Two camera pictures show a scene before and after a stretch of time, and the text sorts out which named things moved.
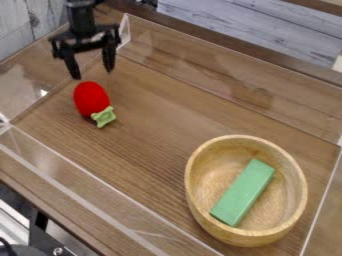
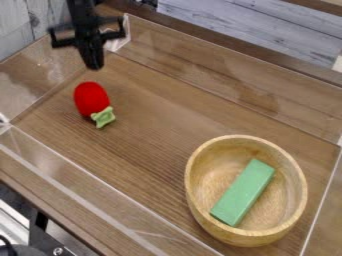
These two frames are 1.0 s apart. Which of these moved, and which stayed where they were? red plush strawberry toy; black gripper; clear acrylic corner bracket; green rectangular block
Moved: black gripper
Stayed: green rectangular block; red plush strawberry toy; clear acrylic corner bracket
